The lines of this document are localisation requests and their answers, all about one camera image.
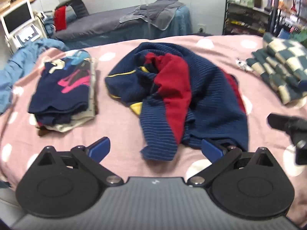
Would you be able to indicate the white wall socket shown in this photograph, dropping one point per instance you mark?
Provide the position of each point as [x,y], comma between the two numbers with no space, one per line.
[202,28]

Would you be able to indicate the navy sweater with pink print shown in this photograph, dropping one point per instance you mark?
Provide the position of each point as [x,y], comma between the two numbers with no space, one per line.
[60,88]

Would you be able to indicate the small metal object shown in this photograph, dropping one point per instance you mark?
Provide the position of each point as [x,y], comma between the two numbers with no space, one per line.
[241,64]

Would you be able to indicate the white monitor device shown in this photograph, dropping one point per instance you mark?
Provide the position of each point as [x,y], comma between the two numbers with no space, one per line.
[18,19]

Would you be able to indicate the pink white-dotted blanket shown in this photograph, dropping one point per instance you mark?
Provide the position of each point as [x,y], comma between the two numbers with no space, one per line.
[124,127]

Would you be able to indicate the black storage rack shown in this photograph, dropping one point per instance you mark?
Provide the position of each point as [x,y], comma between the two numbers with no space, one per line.
[247,21]

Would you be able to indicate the brown folded garment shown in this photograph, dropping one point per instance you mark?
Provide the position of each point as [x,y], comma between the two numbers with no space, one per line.
[43,131]

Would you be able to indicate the red cloth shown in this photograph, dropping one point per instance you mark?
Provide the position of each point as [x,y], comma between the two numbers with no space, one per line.
[60,19]

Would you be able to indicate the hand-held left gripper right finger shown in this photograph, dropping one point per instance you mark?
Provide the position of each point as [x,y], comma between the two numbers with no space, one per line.
[211,150]

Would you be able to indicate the massage bed with grey cover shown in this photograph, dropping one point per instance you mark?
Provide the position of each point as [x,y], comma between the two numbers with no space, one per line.
[96,21]

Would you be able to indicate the light blue cloth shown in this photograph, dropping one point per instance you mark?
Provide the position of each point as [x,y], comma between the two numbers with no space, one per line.
[21,60]

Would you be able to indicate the navy red striped jersey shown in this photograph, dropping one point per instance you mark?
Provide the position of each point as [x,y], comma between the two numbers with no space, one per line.
[203,88]

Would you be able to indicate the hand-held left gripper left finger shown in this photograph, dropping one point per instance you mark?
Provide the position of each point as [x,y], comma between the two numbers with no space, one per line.
[98,146]

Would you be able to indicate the green cream checkered blanket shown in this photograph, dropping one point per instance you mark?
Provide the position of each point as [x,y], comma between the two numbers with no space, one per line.
[283,64]

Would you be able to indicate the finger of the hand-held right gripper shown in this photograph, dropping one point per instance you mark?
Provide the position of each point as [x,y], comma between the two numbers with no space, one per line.
[279,122]

